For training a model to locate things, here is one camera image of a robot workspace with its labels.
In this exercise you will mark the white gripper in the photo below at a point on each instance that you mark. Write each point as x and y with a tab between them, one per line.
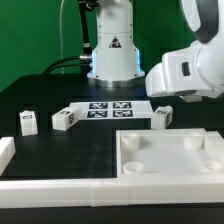
197	70

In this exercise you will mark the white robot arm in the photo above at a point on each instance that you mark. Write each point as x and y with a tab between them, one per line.
116	60

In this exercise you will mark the white marker tag sheet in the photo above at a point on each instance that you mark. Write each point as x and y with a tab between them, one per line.
113	110

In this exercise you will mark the white fence wall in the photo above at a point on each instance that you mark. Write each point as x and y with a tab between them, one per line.
121	190

